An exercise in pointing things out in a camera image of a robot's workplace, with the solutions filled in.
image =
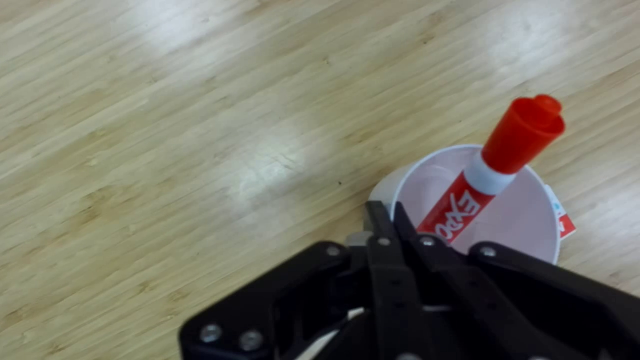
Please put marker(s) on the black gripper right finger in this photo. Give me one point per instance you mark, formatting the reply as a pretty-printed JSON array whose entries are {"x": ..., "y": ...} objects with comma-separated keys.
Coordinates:
[{"x": 495, "y": 321}]

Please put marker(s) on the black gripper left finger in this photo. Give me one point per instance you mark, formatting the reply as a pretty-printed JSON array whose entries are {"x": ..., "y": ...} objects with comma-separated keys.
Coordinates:
[{"x": 395, "y": 296}]

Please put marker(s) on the white ceramic mug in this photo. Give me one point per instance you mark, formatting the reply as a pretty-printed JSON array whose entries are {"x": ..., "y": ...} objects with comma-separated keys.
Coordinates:
[{"x": 523, "y": 216}]

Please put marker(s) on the red Expo marker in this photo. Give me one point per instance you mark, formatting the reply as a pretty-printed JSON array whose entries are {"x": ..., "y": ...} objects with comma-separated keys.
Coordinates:
[{"x": 527, "y": 128}]

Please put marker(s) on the small red white label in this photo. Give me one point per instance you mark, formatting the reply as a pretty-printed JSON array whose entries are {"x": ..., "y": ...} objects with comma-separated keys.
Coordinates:
[{"x": 565, "y": 223}]

